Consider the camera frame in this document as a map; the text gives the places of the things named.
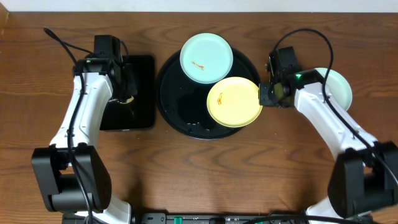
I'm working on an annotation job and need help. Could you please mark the green yellow sponge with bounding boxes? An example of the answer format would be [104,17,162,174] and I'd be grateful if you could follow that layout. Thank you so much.
[119,96,134,104]

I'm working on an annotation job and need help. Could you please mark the mint plate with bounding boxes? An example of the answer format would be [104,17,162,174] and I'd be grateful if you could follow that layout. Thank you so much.
[180,33,233,84]
[326,70,353,111]

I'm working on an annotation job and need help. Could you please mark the yellow plate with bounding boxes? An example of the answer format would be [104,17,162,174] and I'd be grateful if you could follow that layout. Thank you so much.
[206,77,262,128]

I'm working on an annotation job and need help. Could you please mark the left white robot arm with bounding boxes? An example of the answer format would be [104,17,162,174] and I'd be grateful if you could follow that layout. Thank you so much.
[31,54,134,223]

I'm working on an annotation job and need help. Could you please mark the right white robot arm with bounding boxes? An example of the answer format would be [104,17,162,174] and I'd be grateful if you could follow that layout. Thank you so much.
[259,47,397,220]

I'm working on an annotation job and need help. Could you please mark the black rectangular tray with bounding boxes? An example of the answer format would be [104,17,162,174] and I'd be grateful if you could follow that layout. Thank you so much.
[100,55,155,131]

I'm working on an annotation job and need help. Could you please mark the black round tray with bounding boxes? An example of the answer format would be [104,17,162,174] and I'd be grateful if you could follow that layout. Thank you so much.
[155,50,241,140]

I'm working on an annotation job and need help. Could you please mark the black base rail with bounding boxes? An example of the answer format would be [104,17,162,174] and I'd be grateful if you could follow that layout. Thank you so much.
[61,213,373,224]

